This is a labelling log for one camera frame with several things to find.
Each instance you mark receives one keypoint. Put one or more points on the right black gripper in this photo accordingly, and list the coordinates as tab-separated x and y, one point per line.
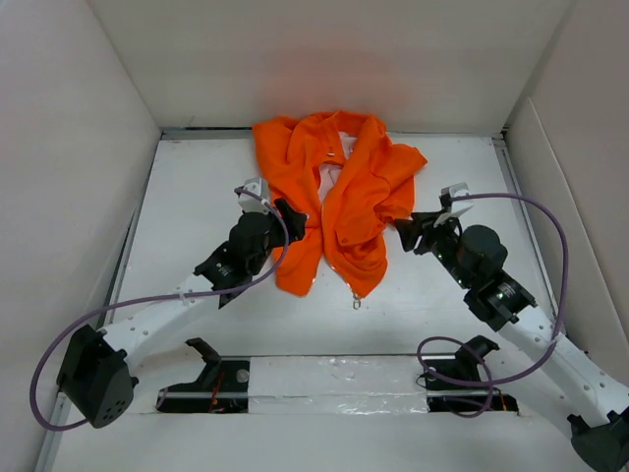
422	223

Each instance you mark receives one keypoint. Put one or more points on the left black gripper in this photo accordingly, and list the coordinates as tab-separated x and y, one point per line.
295	220

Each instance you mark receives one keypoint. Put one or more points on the orange zip jacket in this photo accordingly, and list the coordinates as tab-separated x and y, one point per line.
342	170

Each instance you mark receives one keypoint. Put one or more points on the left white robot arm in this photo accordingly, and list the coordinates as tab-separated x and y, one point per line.
101	367

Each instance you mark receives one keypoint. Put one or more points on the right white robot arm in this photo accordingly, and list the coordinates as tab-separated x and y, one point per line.
590	405

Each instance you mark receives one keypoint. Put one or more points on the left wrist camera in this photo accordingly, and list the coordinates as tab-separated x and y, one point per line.
253	195

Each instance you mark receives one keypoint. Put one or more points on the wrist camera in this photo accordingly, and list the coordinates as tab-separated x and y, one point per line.
452	203
253	195

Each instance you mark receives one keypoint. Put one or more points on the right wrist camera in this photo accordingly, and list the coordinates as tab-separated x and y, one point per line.
452	203

